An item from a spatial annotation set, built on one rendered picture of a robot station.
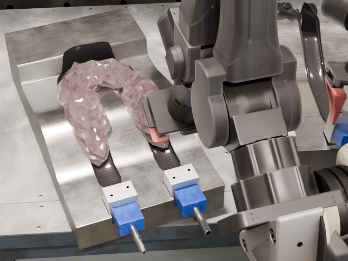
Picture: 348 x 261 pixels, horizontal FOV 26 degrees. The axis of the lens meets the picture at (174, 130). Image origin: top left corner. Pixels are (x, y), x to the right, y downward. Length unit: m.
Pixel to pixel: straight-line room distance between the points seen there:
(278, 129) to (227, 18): 0.13
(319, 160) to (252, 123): 0.55
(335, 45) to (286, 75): 0.71
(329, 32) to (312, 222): 0.82
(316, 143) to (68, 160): 0.43
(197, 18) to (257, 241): 0.26
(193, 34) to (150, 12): 0.91
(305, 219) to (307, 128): 0.62
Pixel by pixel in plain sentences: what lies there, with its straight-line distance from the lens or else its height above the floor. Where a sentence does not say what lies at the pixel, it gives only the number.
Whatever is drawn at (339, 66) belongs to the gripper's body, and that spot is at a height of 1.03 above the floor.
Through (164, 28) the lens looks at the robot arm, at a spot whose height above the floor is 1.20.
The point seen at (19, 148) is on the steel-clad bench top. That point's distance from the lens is 1.45.
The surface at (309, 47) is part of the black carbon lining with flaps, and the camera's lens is 1.51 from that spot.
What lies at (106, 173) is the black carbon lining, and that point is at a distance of 1.30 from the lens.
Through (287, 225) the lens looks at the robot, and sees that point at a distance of 0.73.
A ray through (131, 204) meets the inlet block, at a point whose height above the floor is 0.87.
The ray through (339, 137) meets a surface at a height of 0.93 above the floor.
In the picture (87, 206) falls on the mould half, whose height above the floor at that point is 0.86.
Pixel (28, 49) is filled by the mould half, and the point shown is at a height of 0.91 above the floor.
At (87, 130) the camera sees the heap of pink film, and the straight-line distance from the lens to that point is 1.32.
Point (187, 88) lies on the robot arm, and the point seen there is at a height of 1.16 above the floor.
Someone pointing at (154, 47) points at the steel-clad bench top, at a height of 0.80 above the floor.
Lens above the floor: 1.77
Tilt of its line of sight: 42 degrees down
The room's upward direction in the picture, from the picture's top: straight up
